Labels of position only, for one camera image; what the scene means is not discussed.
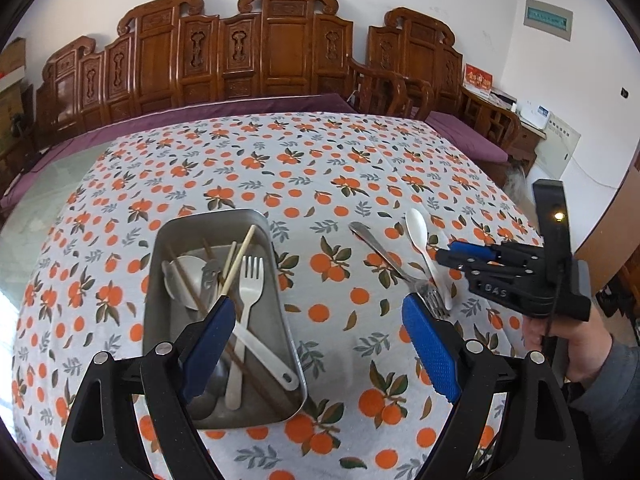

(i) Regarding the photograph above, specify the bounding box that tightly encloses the brown wooden board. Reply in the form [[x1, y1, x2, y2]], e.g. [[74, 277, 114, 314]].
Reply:
[[575, 170, 640, 306]]

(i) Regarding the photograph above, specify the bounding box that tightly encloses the person's right hand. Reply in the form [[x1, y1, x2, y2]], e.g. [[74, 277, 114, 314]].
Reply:
[[522, 305, 614, 384]]

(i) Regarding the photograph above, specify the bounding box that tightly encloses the large white plastic spoon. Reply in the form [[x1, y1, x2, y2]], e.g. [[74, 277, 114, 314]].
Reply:
[[161, 255, 301, 390]]

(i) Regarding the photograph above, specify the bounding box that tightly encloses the white box with blue label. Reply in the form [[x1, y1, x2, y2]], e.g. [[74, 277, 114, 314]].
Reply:
[[517, 101, 551, 128]]

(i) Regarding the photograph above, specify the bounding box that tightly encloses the stack of papers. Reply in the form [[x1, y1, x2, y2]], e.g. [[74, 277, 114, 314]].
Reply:
[[490, 87, 518, 111]]

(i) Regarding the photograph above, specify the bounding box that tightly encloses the green-framed wall panel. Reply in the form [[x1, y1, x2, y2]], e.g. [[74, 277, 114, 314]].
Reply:
[[523, 0, 572, 42]]

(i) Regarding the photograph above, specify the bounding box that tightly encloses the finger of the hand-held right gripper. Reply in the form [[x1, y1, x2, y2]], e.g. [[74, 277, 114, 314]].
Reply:
[[449, 241, 547, 268], [434, 249, 557, 319]]

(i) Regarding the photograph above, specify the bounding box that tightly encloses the small white plastic spoon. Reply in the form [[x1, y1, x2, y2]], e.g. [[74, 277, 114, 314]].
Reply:
[[404, 208, 454, 312]]

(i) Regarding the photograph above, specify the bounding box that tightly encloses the long purple seat cushion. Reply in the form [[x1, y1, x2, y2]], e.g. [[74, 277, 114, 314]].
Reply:
[[0, 92, 361, 211]]

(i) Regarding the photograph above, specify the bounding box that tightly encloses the red desk calendar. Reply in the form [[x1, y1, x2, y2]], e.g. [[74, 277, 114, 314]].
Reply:
[[462, 63, 495, 98]]

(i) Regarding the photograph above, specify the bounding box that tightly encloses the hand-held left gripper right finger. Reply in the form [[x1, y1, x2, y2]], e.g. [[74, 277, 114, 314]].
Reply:
[[401, 293, 586, 480]]

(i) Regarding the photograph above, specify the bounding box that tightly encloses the white plastic fork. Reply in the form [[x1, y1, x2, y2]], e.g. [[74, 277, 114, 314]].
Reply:
[[225, 255, 266, 411]]

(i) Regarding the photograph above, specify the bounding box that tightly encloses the orange print tablecloth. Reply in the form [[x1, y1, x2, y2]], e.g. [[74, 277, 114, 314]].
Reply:
[[10, 112, 551, 480]]

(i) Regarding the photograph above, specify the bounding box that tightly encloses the short purple seat cushion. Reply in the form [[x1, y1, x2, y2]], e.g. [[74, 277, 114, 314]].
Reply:
[[425, 110, 508, 163]]

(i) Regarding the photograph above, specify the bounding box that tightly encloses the grey fuzzy object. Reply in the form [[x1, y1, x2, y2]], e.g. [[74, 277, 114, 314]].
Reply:
[[502, 160, 533, 211]]

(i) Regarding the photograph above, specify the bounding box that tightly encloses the grey electrical panel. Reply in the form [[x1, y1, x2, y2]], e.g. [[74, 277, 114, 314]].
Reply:
[[537, 112, 583, 181]]

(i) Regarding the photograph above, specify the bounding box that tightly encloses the carved wooden armchair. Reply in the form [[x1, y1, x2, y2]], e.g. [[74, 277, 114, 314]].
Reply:
[[350, 7, 466, 121]]

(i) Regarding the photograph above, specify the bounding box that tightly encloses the carved wooden bench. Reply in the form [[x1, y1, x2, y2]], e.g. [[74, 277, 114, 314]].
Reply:
[[32, 0, 358, 133]]

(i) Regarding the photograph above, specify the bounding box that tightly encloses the metal tray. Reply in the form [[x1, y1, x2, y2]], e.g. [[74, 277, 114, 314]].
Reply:
[[142, 208, 307, 430]]

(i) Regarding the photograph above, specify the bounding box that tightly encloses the metal fork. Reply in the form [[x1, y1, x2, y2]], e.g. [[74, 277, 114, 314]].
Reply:
[[348, 221, 451, 320]]

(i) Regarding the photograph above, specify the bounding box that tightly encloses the wooden side table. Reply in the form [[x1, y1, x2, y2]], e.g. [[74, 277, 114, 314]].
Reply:
[[460, 85, 546, 171]]

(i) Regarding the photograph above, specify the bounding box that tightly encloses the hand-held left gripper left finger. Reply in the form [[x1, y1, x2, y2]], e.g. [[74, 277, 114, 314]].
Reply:
[[56, 296, 237, 480]]

